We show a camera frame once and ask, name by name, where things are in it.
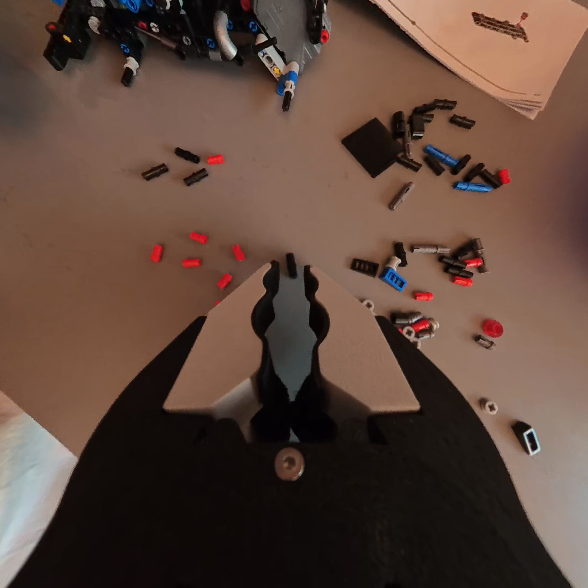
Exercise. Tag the short red lego pin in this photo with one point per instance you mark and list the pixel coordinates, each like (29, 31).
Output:
(215, 159)

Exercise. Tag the black square lego tile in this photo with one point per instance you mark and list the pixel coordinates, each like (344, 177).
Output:
(373, 147)

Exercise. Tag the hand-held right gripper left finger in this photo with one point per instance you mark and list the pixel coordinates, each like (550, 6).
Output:
(216, 363)

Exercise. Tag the pile of small lego pieces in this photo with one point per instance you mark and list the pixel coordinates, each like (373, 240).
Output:
(441, 156)
(459, 271)

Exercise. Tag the lego instruction booklet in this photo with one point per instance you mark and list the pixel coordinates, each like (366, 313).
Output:
(482, 46)

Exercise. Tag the white lego bush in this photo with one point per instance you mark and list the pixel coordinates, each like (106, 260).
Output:
(488, 405)

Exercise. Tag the red round lego stud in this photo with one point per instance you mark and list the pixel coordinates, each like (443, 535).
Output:
(493, 327)

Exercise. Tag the black lego pin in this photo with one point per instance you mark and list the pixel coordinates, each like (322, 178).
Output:
(155, 172)
(195, 177)
(187, 155)
(291, 265)

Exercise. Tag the black white lego slope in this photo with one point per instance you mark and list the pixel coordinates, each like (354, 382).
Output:
(527, 437)

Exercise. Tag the blue grille lego brick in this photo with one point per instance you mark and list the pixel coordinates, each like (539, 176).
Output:
(393, 278)

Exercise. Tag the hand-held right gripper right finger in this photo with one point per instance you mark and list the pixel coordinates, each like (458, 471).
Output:
(367, 367)

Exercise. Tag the partly built lego truck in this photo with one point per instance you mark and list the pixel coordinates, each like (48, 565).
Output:
(280, 18)

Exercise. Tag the cluster of red lego pins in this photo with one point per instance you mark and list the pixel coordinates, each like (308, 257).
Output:
(198, 237)

